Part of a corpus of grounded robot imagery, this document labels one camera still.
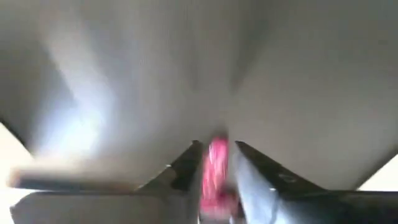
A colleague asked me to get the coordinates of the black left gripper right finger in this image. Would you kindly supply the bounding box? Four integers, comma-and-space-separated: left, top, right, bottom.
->
233, 141, 358, 224

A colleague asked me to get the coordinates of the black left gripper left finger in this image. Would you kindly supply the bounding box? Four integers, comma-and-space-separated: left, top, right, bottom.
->
136, 141, 205, 224

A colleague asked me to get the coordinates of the purple sweet potato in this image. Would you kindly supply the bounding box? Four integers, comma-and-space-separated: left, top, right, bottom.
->
200, 135, 239, 218

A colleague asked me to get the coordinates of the white plastic basket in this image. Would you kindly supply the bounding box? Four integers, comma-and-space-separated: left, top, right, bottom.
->
0, 0, 398, 192

